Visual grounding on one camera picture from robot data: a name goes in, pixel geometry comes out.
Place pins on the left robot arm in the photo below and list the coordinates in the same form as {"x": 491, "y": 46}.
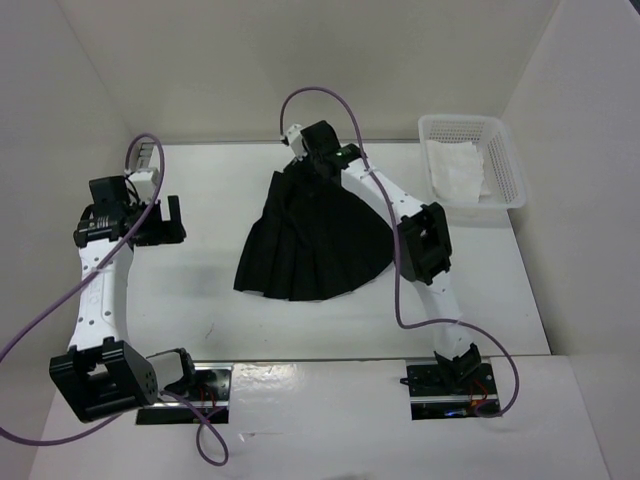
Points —
{"x": 101, "y": 374}

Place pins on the white plastic basket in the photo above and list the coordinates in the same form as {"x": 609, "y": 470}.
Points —
{"x": 501, "y": 163}

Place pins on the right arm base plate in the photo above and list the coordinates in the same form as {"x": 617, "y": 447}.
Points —
{"x": 431, "y": 399}

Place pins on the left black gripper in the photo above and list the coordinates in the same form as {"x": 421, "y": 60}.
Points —
{"x": 166, "y": 231}

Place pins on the white cloth in basket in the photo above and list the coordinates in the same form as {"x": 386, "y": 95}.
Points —
{"x": 457, "y": 171}

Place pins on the black pleated skirt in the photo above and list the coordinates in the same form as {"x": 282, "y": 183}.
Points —
{"x": 314, "y": 240}

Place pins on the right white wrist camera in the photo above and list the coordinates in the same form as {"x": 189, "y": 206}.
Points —
{"x": 292, "y": 137}

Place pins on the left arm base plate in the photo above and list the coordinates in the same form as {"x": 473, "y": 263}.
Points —
{"x": 210, "y": 395}

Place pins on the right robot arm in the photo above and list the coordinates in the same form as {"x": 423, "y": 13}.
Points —
{"x": 422, "y": 247}

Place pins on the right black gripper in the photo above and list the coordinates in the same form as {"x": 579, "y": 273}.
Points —
{"x": 318, "y": 178}

